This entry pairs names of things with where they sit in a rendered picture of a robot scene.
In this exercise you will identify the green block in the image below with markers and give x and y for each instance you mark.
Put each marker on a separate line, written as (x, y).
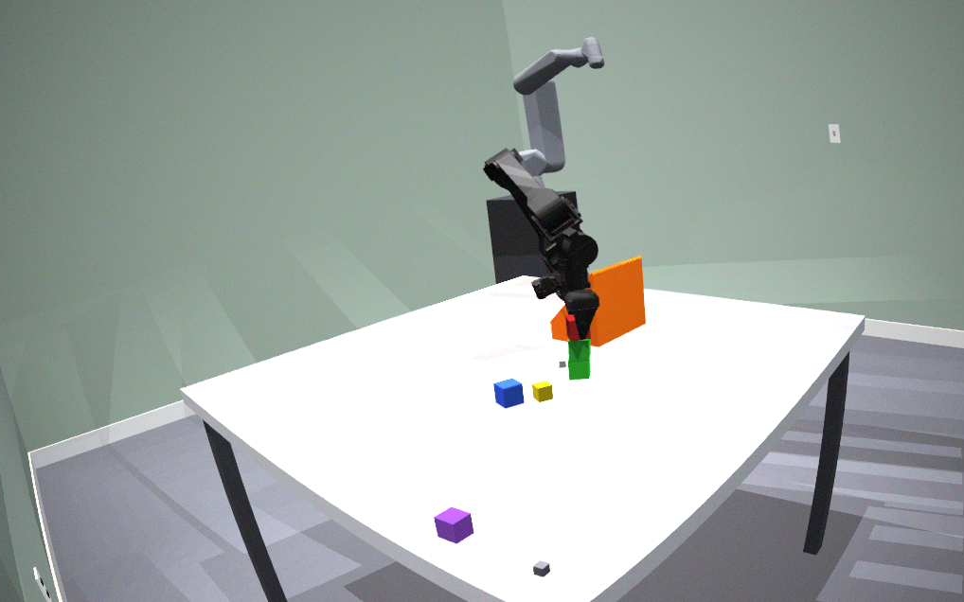
(579, 370)
(579, 350)

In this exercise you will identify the purple cube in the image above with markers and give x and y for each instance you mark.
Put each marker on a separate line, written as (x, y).
(454, 525)

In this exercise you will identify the yellow cube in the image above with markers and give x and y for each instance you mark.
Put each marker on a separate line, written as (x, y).
(542, 391)

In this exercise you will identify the blue block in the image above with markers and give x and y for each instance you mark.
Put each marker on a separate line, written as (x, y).
(508, 393)

